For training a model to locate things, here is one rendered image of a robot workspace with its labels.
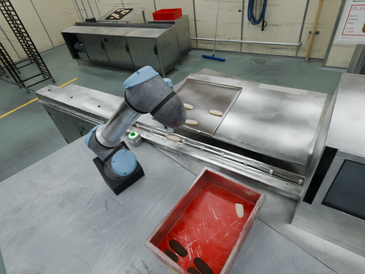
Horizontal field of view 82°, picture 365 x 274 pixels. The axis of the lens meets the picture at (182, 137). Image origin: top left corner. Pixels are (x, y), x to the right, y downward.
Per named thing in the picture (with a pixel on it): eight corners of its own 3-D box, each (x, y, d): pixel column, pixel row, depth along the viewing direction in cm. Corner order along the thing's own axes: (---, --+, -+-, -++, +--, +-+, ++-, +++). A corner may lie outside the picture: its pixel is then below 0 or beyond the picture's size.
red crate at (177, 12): (152, 20, 434) (151, 13, 426) (162, 16, 457) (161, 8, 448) (174, 19, 412) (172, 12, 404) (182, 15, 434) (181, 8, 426)
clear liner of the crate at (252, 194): (146, 252, 92) (140, 242, 85) (206, 176, 119) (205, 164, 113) (214, 309, 74) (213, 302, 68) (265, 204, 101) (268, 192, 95)
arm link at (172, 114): (199, 117, 70) (186, 116, 118) (177, 92, 68) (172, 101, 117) (174, 141, 70) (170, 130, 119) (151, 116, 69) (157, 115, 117)
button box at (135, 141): (129, 148, 152) (125, 136, 144) (137, 141, 156) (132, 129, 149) (138, 151, 148) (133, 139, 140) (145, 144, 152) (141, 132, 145)
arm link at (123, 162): (120, 181, 106) (125, 180, 94) (101, 162, 104) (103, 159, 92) (137, 164, 111) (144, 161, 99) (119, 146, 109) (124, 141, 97)
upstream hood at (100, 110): (38, 98, 222) (33, 91, 216) (53, 90, 232) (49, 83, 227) (118, 129, 161) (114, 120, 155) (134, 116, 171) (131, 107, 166)
